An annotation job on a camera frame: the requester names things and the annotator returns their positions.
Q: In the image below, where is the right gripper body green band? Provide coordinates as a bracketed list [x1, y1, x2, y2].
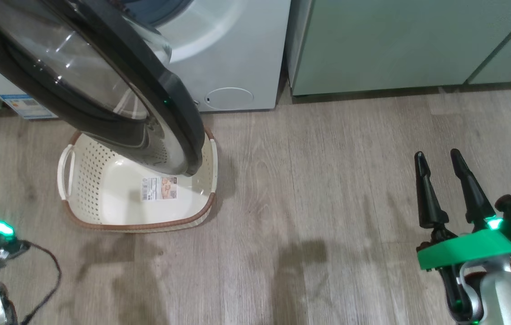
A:
[417, 229, 511, 270]

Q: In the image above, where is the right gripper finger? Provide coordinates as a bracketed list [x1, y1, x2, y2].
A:
[414, 151, 449, 228]
[450, 149, 496, 226]

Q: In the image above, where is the washing machine glass door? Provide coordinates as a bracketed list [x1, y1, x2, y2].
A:
[0, 0, 206, 177]

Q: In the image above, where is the white front-load washing machine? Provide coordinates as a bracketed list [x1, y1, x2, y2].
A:
[0, 0, 292, 120]

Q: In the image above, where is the blue energy label sticker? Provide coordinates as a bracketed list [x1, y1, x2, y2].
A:
[0, 93, 57, 120]

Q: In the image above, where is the cream perforated laundry basket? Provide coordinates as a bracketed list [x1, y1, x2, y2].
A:
[57, 127, 218, 233]

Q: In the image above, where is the large pale green cabinet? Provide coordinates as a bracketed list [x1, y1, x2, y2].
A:
[286, 0, 511, 97]

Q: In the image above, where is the printed label inside basket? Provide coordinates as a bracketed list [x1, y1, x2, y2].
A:
[141, 176, 178, 202]

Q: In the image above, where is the round white filter cover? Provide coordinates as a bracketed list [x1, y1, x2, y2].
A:
[204, 87, 255, 111]

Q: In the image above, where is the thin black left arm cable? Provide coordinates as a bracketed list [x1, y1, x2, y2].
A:
[19, 241, 62, 325]

